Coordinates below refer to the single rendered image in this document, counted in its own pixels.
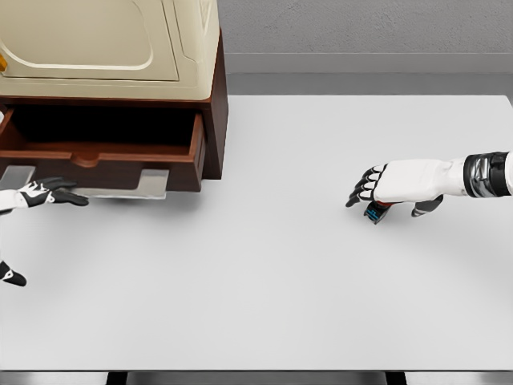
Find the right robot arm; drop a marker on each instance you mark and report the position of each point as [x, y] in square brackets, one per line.
[483, 174]

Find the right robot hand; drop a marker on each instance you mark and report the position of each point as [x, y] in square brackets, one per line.
[405, 182]

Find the brown and cream cabinet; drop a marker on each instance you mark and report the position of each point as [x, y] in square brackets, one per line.
[120, 48]

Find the brown wooden drawer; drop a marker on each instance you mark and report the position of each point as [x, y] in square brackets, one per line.
[120, 164]

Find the black blue red switch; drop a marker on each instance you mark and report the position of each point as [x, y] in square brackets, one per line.
[376, 211]

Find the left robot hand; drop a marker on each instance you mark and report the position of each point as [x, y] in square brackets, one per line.
[36, 194]

